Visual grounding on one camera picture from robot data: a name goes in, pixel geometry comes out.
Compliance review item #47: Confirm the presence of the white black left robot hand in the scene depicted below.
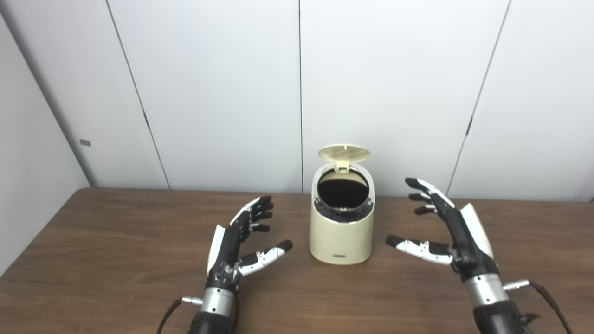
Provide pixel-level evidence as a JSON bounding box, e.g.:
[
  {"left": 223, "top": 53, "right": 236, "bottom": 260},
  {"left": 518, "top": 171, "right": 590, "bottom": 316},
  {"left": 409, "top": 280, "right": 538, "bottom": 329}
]
[{"left": 206, "top": 195, "right": 294, "bottom": 293}]

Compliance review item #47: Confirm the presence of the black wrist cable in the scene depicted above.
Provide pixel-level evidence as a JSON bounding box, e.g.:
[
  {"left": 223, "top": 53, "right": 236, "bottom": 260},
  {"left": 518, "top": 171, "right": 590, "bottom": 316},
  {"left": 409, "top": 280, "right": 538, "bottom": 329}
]
[
  {"left": 155, "top": 297, "right": 203, "bottom": 334},
  {"left": 504, "top": 279, "right": 574, "bottom": 334}
]

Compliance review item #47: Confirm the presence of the cream-colored bin body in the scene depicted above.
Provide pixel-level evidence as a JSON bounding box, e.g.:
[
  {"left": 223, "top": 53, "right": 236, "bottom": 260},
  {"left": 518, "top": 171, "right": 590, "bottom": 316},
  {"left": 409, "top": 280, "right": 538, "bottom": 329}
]
[{"left": 309, "top": 162, "right": 375, "bottom": 266}]

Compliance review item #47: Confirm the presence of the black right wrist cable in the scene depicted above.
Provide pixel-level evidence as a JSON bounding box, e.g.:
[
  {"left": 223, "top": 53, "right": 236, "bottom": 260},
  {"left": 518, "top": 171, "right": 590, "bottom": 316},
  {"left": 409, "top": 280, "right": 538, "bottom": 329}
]
[{"left": 504, "top": 279, "right": 574, "bottom": 334}]

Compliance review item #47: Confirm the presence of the round cream bin lid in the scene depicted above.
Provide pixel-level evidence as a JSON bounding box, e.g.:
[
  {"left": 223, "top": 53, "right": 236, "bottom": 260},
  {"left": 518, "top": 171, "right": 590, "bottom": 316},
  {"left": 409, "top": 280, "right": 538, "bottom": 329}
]
[{"left": 318, "top": 144, "right": 371, "bottom": 173}]

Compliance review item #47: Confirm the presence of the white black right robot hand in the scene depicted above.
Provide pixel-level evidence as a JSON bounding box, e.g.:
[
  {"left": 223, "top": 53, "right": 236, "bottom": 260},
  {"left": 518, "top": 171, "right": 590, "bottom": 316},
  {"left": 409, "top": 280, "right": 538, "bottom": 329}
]
[{"left": 385, "top": 177, "right": 501, "bottom": 281}]

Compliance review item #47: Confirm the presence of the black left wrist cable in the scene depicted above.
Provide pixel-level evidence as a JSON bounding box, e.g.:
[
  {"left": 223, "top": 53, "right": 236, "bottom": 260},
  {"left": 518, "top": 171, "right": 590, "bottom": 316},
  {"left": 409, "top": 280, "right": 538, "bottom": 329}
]
[{"left": 155, "top": 297, "right": 203, "bottom": 334}]

